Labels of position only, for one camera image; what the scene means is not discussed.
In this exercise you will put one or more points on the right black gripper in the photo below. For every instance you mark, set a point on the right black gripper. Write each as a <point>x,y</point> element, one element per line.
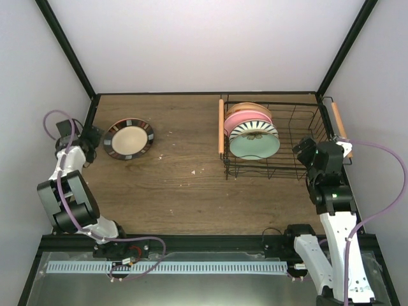
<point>304,157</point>

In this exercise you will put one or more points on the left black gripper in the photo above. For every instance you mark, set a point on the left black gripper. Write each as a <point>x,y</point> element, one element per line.
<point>95,138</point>

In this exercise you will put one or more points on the brown rimmed cream plate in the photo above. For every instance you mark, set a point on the brown rimmed cream plate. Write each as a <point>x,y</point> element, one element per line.
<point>128,139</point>

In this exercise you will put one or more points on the mint green floral plate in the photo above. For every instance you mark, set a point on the mint green floral plate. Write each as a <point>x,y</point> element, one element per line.
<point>251,148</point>

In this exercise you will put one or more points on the white blue striped plate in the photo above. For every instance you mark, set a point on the white blue striped plate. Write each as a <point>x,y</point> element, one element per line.
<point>253,129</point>

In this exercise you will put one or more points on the beige orange rimmed plate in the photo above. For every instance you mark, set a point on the beige orange rimmed plate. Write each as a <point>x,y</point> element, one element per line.
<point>248,106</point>

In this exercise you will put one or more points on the pink plate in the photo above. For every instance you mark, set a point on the pink plate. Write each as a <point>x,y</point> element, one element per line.
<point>243,116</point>

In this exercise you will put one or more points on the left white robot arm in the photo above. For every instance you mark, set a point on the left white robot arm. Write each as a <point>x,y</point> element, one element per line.
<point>68,202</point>

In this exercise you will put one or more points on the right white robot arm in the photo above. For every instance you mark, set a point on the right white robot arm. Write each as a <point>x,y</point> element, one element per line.
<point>340,277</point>

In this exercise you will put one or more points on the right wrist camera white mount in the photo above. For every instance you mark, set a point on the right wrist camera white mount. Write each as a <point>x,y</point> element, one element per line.
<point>346,145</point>

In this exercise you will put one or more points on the black wire dish rack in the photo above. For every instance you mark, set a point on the black wire dish rack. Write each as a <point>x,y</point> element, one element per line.
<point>296,116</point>

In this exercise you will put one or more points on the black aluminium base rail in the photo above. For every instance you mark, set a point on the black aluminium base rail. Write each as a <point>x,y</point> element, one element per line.
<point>271,246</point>

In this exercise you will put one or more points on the light blue slotted cable duct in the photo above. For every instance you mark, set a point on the light blue slotted cable duct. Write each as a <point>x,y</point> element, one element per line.
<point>171,267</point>

